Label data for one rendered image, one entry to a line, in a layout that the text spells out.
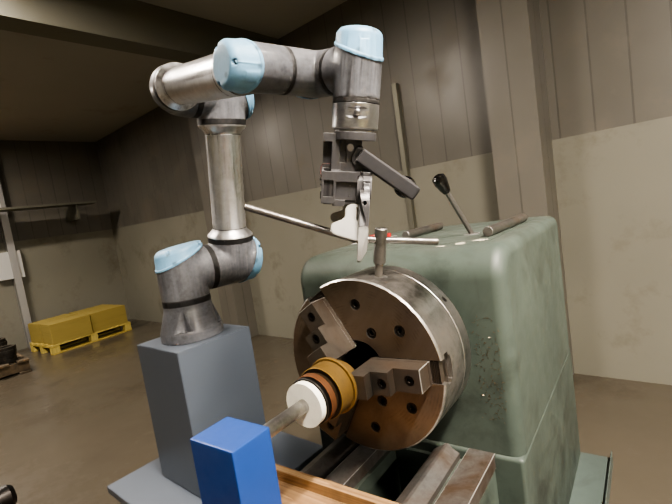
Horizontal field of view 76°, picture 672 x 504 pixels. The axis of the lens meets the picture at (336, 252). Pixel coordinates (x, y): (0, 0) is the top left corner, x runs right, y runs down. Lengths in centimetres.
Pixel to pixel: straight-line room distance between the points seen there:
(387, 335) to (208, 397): 51
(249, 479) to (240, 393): 59
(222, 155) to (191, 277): 30
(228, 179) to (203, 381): 48
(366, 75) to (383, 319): 39
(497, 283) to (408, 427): 29
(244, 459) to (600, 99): 298
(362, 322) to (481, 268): 23
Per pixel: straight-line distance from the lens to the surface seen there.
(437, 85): 359
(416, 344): 71
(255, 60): 70
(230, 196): 111
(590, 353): 342
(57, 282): 810
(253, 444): 56
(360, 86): 70
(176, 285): 108
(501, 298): 81
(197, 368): 106
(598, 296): 329
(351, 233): 68
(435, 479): 89
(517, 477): 94
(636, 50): 323
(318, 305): 76
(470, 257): 82
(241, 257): 113
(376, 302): 72
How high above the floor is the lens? 136
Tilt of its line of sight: 6 degrees down
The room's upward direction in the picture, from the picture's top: 8 degrees counter-clockwise
